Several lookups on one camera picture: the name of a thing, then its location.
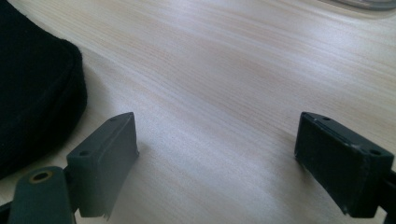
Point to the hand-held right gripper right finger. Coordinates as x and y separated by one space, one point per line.
339 168

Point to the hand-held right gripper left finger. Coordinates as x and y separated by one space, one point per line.
99 165

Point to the black sock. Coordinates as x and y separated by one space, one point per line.
34 93

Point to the brown transparent lid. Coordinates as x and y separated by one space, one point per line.
367 4

